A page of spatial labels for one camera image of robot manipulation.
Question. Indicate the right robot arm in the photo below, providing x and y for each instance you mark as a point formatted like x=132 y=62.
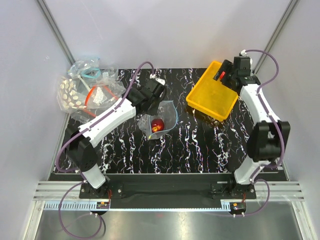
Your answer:
x=267 y=142

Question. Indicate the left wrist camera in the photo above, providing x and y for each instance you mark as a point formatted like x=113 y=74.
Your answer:
x=159 y=80

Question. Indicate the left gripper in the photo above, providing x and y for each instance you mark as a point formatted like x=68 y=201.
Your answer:
x=154 y=111

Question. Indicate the yellow plastic tray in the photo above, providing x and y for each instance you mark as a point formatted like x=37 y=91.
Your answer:
x=210 y=96

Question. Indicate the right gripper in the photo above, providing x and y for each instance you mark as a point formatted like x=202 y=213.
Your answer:
x=226 y=66

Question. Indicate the clear blue-zip bag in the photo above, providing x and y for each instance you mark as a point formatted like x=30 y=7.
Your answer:
x=93 y=72
x=167 y=112

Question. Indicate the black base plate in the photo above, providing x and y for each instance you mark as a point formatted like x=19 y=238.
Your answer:
x=168 y=191

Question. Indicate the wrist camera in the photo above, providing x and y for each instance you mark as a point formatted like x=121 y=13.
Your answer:
x=159 y=80
x=244 y=53

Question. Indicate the clear red-zip bag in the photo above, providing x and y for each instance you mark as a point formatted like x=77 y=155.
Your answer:
x=98 y=100

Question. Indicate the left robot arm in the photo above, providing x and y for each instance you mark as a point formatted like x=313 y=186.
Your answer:
x=80 y=147

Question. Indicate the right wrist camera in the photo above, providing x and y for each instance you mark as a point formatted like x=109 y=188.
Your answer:
x=244 y=53

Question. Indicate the polka dot bag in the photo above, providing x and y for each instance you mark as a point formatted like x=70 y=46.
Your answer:
x=71 y=95

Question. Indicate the dark red apple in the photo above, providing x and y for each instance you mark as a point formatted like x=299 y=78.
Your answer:
x=157 y=125

